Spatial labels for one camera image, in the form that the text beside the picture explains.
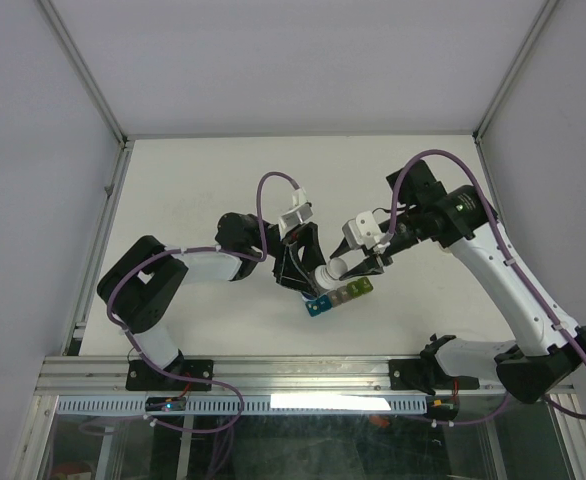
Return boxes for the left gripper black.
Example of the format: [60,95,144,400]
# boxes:
[251,216,333,298]

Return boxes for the white pill bottle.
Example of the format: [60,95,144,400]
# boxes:
[314,264,341,291]

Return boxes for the weekly pill organizer strip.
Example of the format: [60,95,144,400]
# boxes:
[304,277,374,317]

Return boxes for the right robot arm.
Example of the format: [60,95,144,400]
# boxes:
[331,159,586,404]

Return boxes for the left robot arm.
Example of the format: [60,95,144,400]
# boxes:
[97,213,339,389]

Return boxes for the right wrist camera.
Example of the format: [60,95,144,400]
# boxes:
[342,211,391,252]

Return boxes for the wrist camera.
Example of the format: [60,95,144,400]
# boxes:
[342,211,391,252]
[279,188,313,229]

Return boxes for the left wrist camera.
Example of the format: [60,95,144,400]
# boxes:
[279,188,313,229]

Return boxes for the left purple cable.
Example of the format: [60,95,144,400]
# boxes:
[106,171,304,480]

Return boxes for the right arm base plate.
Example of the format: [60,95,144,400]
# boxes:
[388,358,480,395]

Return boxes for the white slotted cable duct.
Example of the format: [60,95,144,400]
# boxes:
[57,394,427,416]

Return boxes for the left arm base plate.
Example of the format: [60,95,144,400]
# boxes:
[125,359,215,393]

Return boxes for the aluminium mounting rail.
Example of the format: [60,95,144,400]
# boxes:
[33,352,573,399]

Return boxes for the right aluminium frame post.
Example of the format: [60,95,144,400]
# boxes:
[472,0,561,143]

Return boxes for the aluminium frame post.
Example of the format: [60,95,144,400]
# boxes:
[472,0,561,143]
[35,0,128,146]

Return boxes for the left aluminium frame post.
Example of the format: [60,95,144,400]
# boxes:
[35,0,128,146]

